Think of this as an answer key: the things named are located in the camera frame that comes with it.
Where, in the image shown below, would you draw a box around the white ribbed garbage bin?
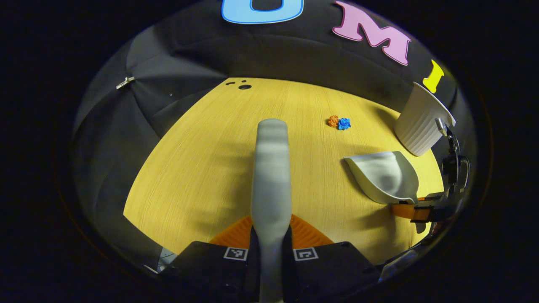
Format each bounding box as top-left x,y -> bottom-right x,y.
394,82 -> 456,157

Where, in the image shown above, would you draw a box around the small white broom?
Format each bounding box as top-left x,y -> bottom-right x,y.
251,119 -> 292,303

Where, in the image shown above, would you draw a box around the white dustpan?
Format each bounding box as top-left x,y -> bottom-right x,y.
344,151 -> 419,205

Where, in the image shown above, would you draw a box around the black backdrop cloth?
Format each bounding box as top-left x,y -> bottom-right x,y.
72,0 -> 476,270

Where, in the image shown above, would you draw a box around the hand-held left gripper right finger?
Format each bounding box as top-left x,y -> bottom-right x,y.
282,214 -> 382,303

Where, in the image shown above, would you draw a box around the wooden desktop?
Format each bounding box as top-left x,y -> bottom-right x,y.
123,77 -> 445,266

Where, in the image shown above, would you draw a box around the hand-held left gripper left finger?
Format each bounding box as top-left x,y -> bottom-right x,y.
162,216 -> 259,303

